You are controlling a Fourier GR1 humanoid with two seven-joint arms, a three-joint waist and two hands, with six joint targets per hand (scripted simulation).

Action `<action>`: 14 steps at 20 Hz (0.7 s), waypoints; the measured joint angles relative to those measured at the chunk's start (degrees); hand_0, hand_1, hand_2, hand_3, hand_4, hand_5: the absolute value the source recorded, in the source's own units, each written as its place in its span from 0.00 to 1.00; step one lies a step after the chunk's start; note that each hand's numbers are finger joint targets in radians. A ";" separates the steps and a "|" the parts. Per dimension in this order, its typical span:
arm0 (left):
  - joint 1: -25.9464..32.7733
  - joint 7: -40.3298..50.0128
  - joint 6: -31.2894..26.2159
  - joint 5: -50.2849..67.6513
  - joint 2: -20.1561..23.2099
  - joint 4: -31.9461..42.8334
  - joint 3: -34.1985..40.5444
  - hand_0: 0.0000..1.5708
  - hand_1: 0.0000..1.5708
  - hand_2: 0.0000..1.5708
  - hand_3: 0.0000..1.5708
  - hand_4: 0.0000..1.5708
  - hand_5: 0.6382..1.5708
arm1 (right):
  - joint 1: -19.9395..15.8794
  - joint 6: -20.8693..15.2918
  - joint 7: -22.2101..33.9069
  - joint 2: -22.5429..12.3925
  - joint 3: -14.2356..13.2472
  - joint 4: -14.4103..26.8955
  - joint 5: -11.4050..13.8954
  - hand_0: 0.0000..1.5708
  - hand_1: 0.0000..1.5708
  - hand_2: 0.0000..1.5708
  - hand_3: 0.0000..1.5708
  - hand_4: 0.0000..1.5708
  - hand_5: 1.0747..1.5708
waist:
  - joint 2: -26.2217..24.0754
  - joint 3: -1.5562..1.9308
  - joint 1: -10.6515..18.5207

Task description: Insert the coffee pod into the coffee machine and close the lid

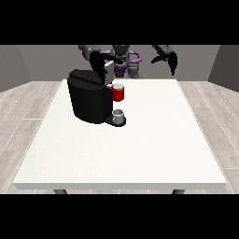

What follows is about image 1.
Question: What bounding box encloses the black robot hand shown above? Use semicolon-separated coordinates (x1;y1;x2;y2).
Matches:
89;49;124;82
150;50;178;77

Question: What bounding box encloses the pale grey machine lid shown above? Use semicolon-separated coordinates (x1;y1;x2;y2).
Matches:
104;61;116;86

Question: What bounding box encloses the small grey coffee pod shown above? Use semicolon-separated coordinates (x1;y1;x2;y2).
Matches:
127;63;140;78

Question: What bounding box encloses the red pod holder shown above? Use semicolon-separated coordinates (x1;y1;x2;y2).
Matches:
110;83;126;103

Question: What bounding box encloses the black coffee machine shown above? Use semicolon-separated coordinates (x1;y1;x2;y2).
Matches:
66;68;127;127

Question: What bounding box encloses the grey and purple robot trunk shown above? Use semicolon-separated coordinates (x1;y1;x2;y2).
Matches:
100;45;144;78

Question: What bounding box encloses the small grey cup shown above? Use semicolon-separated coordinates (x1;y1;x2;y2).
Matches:
112;108;126;125

